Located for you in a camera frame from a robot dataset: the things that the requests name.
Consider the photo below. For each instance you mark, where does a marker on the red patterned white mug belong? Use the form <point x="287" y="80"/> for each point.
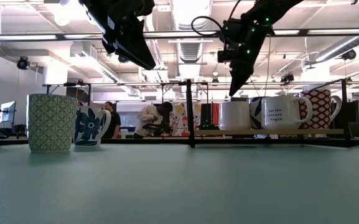
<point x="320" y="109"/>

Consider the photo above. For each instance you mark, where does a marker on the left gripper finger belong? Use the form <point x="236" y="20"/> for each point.
<point x="137" y="46"/>

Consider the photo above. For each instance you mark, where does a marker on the green patterned white mug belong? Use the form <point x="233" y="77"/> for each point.
<point x="51" y="123"/>

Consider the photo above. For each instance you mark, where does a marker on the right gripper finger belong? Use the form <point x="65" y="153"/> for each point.
<point x="243" y="71"/>

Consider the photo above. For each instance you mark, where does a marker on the person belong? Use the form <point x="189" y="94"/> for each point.
<point x="149" y="119"/>
<point x="114" y="121"/>

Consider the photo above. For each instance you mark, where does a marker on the blue flower white mug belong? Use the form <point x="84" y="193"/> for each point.
<point x="256" y="112"/>
<point x="89" y="126"/>

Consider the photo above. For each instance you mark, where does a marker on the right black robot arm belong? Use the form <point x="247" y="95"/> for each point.
<point x="272" y="11"/>

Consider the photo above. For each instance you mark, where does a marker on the white mug pink inside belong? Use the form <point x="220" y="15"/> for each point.
<point x="234" y="115"/>

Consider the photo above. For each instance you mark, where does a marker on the silver ventilation duct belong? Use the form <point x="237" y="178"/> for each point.
<point x="191" y="46"/>

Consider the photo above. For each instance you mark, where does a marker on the colourful floral cloth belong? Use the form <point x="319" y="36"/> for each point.
<point x="179" y="119"/>

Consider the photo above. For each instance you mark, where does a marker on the small white monitor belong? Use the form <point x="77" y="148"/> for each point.
<point x="7" y="111"/>

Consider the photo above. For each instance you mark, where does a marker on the wooden shelf with black frame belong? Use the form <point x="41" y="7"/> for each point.
<point x="260" y="132"/>

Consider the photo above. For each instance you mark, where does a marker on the black metal table frame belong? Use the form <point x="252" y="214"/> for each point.
<point x="135" y="141"/>

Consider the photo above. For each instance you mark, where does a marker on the white mug with text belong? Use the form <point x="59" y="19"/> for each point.
<point x="278" y="113"/>

